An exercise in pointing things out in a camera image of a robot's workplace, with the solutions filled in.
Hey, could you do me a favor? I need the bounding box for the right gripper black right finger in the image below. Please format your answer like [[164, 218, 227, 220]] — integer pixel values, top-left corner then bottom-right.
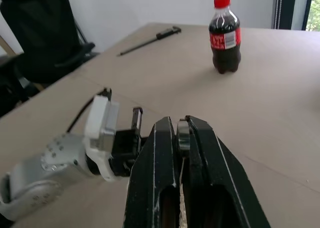
[[182, 115, 272, 228]]

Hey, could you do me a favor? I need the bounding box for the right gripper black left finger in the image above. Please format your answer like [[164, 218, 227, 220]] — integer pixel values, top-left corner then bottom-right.
[[124, 116, 181, 228]]

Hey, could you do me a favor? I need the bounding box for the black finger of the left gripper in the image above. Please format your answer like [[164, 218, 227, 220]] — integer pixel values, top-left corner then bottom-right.
[[130, 107, 144, 136]]

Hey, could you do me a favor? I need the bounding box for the silver metal spoon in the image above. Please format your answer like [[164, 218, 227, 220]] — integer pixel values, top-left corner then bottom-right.
[[176, 119, 194, 188]]

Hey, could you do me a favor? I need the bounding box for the cola bottle with red cap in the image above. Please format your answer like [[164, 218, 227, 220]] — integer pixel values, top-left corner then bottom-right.
[[208, 0, 242, 75]]

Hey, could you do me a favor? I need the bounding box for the black office chair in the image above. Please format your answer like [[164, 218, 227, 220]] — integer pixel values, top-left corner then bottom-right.
[[0, 0, 101, 118]]

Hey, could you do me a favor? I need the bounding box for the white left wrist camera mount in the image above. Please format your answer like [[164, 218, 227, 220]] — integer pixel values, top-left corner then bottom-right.
[[83, 95, 124, 182]]

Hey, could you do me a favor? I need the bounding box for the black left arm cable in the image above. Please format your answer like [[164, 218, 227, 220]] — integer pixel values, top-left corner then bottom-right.
[[65, 87, 113, 133]]

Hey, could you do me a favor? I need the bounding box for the black long-handled tool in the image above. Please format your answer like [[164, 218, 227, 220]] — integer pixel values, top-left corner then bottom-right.
[[119, 25, 183, 57]]

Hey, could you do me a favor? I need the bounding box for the dark window frame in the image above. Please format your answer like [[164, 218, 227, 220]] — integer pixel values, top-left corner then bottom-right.
[[271, 0, 320, 33]]

